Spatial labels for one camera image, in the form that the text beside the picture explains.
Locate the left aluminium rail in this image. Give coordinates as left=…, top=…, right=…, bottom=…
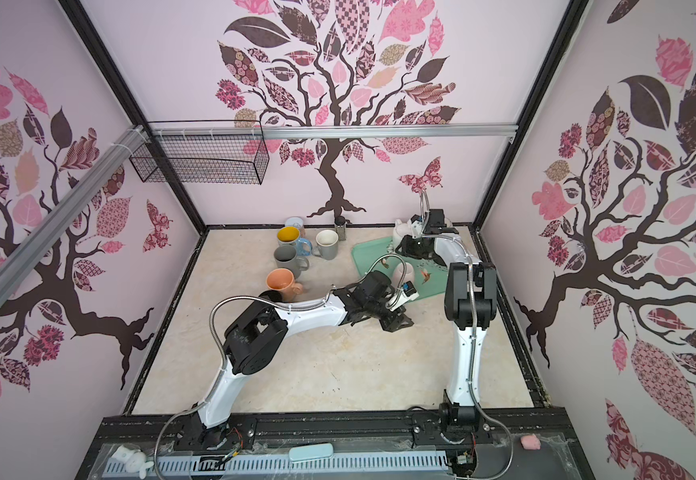
left=0, top=126, right=147, bottom=308

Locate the blue iridescent mug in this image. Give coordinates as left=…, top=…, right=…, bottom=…
left=277, top=226, right=313, bottom=257

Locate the white pink tape roll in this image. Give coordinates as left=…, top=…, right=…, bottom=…
left=284, top=217, right=305, bottom=230

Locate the green floral tray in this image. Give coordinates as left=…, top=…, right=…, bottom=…
left=351, top=236, right=447, bottom=299

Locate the black wire basket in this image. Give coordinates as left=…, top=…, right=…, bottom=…
left=130, top=120, right=271, bottom=185

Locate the left metal flex conduit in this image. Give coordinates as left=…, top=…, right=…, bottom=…
left=152, top=253, right=409, bottom=480

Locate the glass spice jar black lid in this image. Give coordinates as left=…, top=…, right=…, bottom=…
left=334, top=215, right=347, bottom=241

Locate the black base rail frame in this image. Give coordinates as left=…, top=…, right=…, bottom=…
left=78, top=406, right=593, bottom=479

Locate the dark grey mug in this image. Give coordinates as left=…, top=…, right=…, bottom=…
left=274, top=245, right=310, bottom=279

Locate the back aluminium rail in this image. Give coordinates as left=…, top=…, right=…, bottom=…
left=252, top=123, right=518, bottom=140

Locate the pale pink mug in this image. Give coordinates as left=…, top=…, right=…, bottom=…
left=391, top=262, right=415, bottom=286

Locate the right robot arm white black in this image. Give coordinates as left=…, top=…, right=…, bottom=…
left=395, top=233, right=497, bottom=430

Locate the pink sponge piece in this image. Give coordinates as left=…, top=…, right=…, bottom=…
left=520, top=434, right=542, bottom=451

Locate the aluminium rail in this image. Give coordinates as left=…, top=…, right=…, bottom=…
left=252, top=123, right=518, bottom=140
left=0, top=126, right=147, bottom=308

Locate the white plug adapter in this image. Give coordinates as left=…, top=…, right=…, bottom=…
left=112, top=445, right=155, bottom=479

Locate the light blue flat remote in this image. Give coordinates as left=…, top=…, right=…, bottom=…
left=288, top=443, right=334, bottom=463

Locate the white teapot shaped mug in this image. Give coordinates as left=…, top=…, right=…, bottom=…
left=392, top=219, right=419, bottom=250

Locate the light grey mug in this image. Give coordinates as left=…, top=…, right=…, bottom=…
left=312, top=229, right=340, bottom=261

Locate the white slotted cable duct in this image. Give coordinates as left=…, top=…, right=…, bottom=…
left=100, top=451, right=450, bottom=479

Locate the peach orange mug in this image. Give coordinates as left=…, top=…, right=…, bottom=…
left=266, top=268, right=305, bottom=302

